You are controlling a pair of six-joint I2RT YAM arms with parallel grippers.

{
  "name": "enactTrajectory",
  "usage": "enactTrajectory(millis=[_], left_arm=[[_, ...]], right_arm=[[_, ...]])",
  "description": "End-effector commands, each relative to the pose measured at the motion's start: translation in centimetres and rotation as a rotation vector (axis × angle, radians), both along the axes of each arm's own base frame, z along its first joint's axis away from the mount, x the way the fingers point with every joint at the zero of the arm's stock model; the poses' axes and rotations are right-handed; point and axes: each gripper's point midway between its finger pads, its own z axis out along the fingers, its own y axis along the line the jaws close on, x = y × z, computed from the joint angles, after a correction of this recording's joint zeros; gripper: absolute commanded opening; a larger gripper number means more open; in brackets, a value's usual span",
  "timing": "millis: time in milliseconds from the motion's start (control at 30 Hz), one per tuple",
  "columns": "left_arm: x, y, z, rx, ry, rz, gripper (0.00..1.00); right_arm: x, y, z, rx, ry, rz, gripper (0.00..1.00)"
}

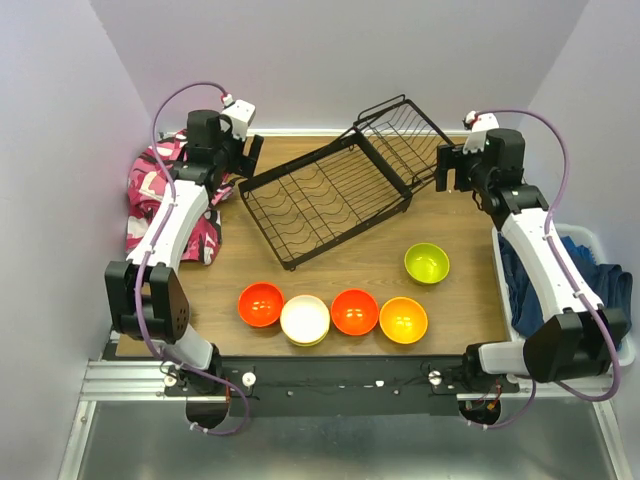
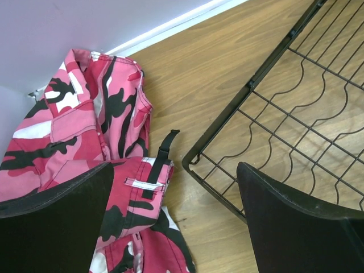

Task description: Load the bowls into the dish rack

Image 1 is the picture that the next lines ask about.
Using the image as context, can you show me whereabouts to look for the black wire dish rack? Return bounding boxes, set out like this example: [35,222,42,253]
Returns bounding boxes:
[239,95,453,271]

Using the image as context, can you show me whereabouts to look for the orange-red bowl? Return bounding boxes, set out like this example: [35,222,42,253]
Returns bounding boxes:
[330,288,379,336]
[237,282,285,328]

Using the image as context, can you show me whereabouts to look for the yellow-orange bowl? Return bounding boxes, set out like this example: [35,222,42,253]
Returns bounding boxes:
[379,297,429,345]

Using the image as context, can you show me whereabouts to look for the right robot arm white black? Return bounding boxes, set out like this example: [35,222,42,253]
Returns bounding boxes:
[435,114,626,401]

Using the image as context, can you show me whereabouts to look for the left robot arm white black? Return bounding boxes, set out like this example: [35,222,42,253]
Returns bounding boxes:
[104,100,263,395]

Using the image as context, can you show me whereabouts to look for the pink camouflage cloth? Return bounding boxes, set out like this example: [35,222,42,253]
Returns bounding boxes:
[125,129,235,265]

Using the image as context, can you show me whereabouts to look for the lime green bowl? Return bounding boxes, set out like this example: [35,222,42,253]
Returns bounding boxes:
[404,243,450,285]

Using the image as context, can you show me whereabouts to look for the blue denim clothes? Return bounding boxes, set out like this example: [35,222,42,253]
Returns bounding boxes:
[498,235,633,338]

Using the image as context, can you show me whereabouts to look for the yellow-green bowl under white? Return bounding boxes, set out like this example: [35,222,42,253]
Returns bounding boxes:
[287,330,329,347]

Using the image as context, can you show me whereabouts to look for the white laundry basket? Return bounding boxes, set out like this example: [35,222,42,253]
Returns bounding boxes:
[491,223,635,367]

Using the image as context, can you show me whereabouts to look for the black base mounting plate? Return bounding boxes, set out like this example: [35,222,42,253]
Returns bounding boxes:
[161,355,519,418]

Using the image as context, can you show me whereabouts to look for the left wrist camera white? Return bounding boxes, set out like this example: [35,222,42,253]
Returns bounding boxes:
[221,93,256,141]

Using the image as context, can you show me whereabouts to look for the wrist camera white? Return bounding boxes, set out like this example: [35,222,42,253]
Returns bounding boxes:
[463,111,499,155]
[221,93,256,141]

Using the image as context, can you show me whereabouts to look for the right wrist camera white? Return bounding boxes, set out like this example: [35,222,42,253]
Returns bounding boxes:
[463,111,499,155]

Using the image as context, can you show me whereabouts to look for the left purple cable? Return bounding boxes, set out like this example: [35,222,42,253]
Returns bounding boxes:
[135,81,251,437]

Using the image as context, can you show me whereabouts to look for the aluminium frame rail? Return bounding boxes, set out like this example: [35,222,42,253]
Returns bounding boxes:
[79,357,617,402]

